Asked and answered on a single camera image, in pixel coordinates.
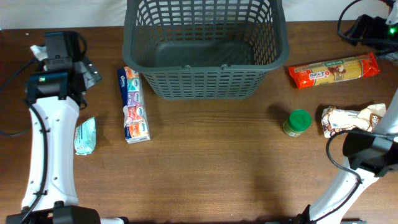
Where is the grey plastic shopping basket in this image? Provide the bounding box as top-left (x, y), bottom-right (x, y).
top-left (123, 0), bottom-right (289, 100)

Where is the Kleenex tissue multipack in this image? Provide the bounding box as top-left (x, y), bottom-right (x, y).
top-left (117, 67), bottom-right (150, 144)

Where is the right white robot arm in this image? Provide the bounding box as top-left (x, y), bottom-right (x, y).
top-left (294, 95), bottom-right (397, 223)

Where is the green lid jar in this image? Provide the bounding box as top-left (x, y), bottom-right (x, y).
top-left (282, 110), bottom-right (312, 138)

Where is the light green wet wipes pack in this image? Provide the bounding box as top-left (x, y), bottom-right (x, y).
top-left (74, 117), bottom-right (96, 155)

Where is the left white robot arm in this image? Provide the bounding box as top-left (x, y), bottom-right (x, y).
top-left (6, 31), bottom-right (100, 223)

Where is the red spaghetti package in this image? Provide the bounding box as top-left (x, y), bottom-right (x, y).
top-left (288, 53), bottom-right (381, 89)

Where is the crumpled beige snack bag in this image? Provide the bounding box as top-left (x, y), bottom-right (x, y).
top-left (321, 103), bottom-right (387, 138)

